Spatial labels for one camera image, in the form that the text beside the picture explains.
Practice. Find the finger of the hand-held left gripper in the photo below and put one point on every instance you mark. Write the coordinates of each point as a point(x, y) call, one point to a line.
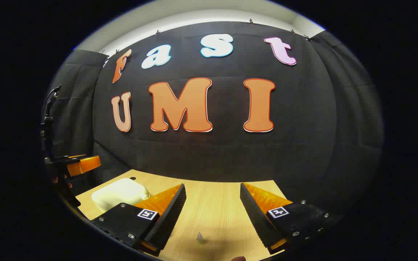
point(83, 165)

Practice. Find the slim grey green tube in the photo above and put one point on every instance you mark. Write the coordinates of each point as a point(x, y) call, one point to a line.
point(200, 238)

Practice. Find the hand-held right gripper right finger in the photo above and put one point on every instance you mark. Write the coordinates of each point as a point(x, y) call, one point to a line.
point(258, 221)

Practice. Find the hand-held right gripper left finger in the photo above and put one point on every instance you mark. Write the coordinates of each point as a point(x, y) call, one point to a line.
point(169, 221)

